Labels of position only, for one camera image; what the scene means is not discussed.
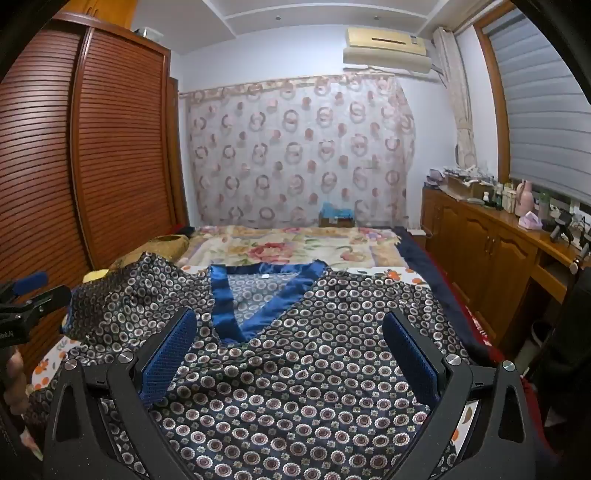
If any wooden louvered wardrobe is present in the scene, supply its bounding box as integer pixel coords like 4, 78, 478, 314
0, 11, 190, 384

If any navy blanket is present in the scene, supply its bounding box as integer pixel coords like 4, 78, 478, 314
394, 227, 492, 365

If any open cardboard box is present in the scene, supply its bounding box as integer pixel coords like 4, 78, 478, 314
445, 175, 495, 200

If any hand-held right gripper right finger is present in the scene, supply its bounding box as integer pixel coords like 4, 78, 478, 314
382, 308, 550, 480

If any orange-print bedsheet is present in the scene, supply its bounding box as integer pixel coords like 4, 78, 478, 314
28, 263, 483, 467

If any person's left hand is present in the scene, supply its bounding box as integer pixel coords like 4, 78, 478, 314
0, 348, 29, 420

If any golden patterned pillow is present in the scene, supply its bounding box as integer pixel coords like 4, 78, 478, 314
108, 234, 190, 271

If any wooden window frame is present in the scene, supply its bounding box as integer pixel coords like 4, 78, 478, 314
473, 0, 520, 185

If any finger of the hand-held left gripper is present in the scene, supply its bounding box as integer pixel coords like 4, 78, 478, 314
0, 271, 49, 301
11, 285, 73, 324

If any wooden sideboard cabinet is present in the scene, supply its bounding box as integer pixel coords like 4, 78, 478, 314
421, 182, 591, 361

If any black chair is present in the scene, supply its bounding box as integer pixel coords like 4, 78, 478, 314
526, 268, 591, 416

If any floral blanket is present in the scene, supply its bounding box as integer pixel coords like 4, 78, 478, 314
182, 225, 409, 273

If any beige wall air conditioner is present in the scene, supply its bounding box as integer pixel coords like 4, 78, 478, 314
342, 27, 435, 75

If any black mini tripod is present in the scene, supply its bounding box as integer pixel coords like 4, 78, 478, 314
547, 209, 565, 243
564, 217, 591, 259

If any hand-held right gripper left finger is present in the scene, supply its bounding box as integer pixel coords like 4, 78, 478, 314
44, 308, 199, 480

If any grey waste bin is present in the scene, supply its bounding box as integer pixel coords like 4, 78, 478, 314
531, 320, 552, 356

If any grey window blind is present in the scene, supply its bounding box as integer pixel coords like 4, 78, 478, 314
487, 4, 591, 204

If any red bedcover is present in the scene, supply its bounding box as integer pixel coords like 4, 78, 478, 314
443, 258, 555, 462

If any navy circle-print shirt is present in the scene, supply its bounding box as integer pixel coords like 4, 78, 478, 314
25, 251, 481, 480

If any beige window curtain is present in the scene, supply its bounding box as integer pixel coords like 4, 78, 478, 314
434, 27, 478, 169

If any circle-patterned sheer curtain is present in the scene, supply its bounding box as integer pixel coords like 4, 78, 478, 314
180, 74, 416, 229

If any pink thermos bottle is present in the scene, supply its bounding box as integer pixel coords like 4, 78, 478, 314
515, 180, 536, 217

